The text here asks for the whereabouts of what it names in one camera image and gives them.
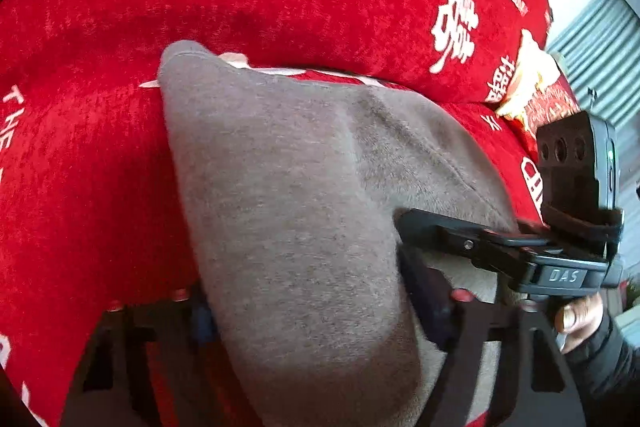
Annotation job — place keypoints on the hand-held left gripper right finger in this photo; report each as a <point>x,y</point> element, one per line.
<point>425,302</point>

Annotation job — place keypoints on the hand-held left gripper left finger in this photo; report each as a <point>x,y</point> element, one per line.
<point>202,324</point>

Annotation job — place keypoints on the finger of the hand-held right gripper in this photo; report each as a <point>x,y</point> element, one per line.
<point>450,234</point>

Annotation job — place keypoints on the grey knit sweater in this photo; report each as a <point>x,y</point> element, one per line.
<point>300,217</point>

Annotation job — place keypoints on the person's right forearm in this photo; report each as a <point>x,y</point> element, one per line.
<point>610,372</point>

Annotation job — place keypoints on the person's right hand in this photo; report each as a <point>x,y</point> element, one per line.
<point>580,319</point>

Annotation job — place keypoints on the grey-green pleated curtain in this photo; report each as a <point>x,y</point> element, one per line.
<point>595,52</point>

